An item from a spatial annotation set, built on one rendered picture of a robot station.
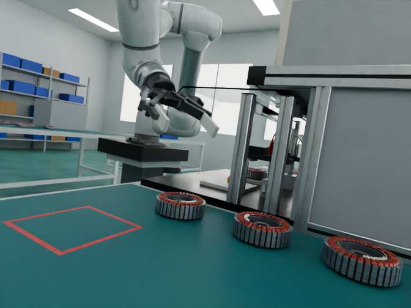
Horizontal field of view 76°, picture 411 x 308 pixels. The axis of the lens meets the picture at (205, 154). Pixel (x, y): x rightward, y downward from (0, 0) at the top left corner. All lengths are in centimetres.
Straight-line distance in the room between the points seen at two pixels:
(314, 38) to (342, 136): 28
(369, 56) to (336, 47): 8
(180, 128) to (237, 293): 131
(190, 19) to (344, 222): 102
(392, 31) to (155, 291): 71
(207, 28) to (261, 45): 501
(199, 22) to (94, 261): 110
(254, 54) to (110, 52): 466
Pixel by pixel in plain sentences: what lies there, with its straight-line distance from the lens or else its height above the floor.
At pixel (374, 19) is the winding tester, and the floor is 125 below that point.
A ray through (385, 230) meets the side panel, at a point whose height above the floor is 80.
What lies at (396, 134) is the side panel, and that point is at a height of 99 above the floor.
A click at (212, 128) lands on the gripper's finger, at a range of 64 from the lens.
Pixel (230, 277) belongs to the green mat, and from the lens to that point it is 40.
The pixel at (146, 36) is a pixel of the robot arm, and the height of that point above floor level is 117.
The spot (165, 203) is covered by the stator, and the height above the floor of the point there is 78.
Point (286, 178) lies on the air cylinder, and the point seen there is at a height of 81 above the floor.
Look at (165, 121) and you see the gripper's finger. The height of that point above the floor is 95.
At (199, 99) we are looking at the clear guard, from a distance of 89.
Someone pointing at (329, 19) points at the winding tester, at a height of 126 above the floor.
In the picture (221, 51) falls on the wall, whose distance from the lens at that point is 665.
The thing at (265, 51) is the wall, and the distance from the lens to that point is 621.
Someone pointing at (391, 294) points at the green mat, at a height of 75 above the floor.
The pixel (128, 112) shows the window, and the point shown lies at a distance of 809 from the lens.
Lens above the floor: 94
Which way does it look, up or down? 4 degrees down
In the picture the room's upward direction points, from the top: 8 degrees clockwise
